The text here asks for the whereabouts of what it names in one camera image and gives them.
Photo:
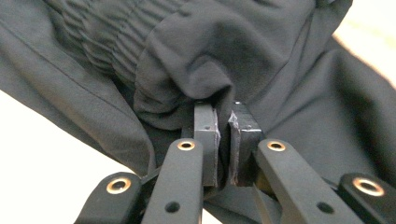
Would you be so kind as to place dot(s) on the black pants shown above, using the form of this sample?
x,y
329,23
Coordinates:
x,y
280,77

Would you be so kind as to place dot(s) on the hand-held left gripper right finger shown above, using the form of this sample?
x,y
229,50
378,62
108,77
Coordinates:
x,y
280,174

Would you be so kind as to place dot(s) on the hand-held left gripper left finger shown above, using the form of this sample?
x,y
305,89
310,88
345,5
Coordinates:
x,y
186,174

